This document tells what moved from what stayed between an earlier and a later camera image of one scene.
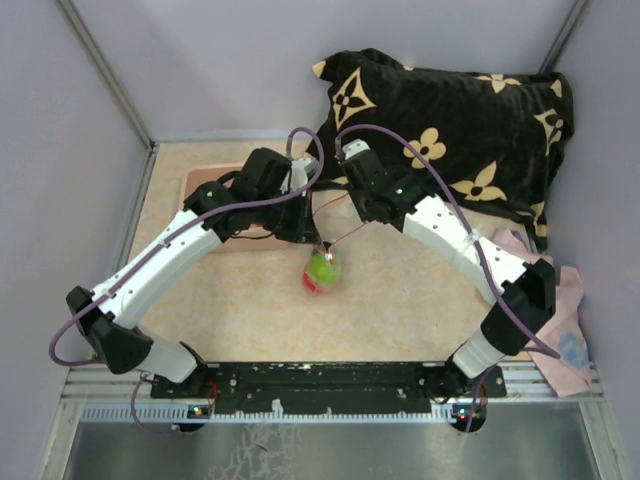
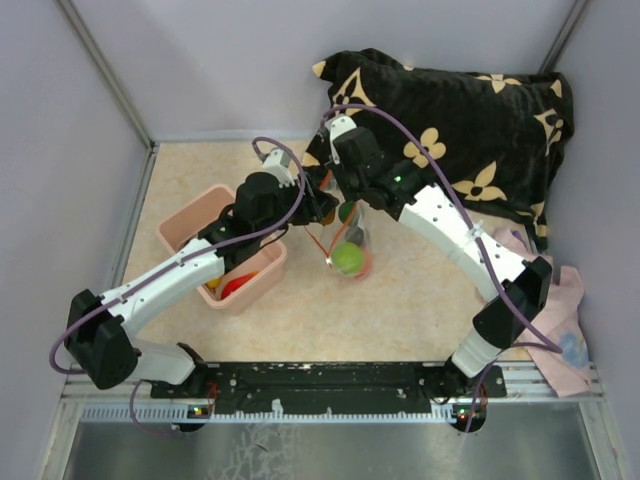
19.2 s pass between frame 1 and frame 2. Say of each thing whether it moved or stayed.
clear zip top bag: moved
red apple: moved
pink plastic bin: moved
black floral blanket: stayed
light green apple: moved
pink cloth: stayed
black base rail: stayed
